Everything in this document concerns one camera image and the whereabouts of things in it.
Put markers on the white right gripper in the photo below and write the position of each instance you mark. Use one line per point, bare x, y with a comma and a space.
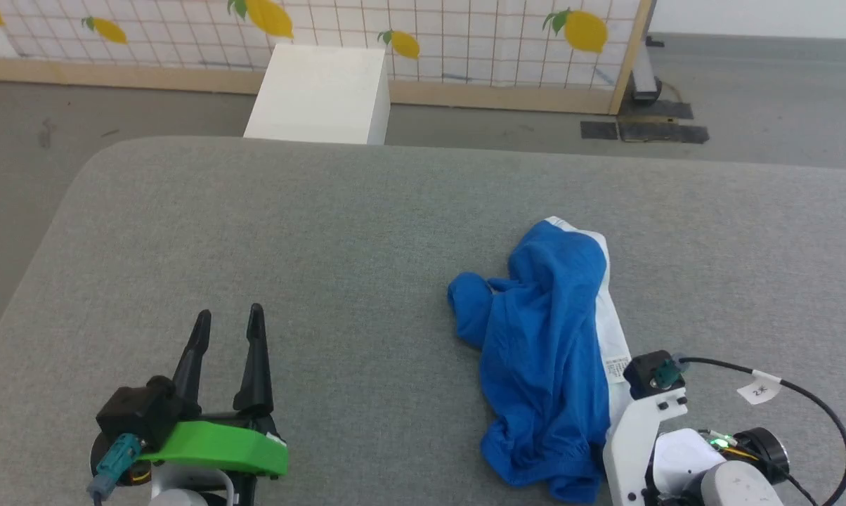
630, 450

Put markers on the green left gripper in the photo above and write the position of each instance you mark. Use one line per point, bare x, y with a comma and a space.
219, 446

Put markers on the blue and white garment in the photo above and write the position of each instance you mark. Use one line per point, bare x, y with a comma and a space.
542, 351

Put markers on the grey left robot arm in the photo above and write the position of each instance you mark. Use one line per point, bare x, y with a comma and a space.
177, 495

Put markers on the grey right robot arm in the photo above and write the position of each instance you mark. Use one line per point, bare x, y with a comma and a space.
743, 485

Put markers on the white box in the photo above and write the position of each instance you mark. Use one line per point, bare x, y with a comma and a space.
317, 91

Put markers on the long black floor mat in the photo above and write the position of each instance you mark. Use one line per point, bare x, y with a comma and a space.
665, 133

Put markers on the small black floor mat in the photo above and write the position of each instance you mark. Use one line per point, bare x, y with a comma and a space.
599, 130

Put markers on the grey metal stand foot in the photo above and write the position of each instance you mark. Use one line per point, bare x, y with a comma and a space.
644, 74

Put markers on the lemon print partition panel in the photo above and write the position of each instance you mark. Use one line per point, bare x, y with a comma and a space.
465, 42

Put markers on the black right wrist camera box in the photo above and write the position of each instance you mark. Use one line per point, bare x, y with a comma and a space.
644, 372

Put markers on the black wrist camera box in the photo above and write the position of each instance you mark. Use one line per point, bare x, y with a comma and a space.
644, 372
138, 414

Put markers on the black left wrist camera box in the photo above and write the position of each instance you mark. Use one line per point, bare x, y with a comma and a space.
138, 414

